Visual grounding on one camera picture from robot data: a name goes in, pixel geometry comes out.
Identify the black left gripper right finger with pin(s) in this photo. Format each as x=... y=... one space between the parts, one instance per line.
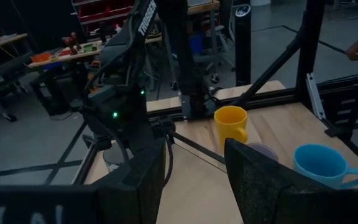
x=253 y=193

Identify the black aluminium table frame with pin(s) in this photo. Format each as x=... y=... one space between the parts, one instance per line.
x=309 y=46

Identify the yellow mug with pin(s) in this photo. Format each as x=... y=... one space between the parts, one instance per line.
x=230 y=124

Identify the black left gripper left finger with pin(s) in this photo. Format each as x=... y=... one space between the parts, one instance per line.
x=129 y=193

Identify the grey stool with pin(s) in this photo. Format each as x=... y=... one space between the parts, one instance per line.
x=220 y=28

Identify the light blue faceted mug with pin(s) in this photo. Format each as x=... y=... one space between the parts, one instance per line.
x=319 y=165

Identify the black tower fan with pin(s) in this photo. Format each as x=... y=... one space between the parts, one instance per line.
x=243 y=46

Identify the red bin rack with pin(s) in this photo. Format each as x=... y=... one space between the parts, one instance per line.
x=117 y=9

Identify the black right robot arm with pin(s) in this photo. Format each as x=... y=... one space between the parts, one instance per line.
x=145 y=21

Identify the tall wooden workbench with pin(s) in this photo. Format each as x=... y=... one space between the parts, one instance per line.
x=204 y=7

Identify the black computer case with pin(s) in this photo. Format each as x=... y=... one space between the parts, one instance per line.
x=50 y=96

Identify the wooden workbench with box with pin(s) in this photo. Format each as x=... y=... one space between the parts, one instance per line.
x=5 y=42

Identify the orange tray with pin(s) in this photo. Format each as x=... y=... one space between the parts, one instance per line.
x=41 y=57

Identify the red power drill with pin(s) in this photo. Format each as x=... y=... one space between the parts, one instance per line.
x=71 y=42

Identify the purple glazed mug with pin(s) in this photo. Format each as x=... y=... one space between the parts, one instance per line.
x=264 y=151

